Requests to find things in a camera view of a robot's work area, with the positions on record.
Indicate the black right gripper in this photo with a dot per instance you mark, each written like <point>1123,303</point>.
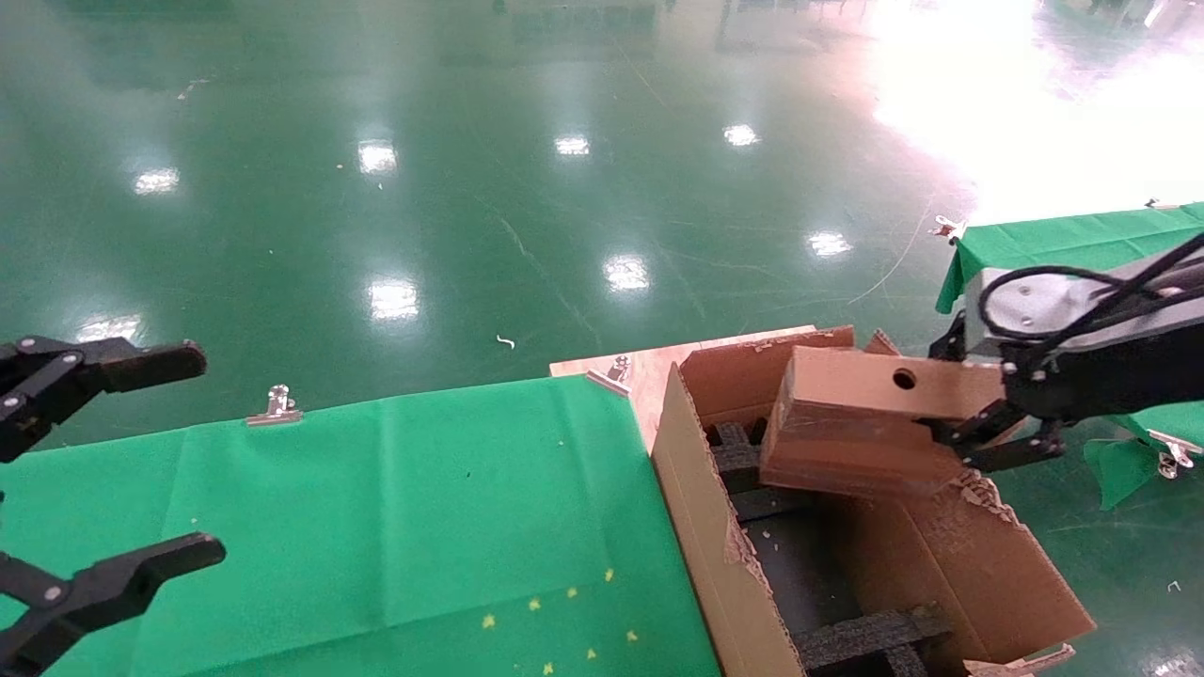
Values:
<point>1129,376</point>

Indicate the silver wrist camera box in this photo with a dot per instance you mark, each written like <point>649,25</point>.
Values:
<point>1044,301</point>

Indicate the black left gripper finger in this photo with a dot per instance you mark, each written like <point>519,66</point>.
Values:
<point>141,569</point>
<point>132,362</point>

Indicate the black foam insert strip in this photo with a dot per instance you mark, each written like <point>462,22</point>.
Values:
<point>875,644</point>

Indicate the large green table cloth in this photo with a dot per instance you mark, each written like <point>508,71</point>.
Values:
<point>357,508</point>

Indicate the large open cardboard carton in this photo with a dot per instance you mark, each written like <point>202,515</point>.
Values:
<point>959,583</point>

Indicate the small brown cardboard box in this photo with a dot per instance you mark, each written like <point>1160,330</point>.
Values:
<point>847,442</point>

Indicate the black foam insert block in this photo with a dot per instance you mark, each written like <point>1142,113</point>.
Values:
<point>738,456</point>

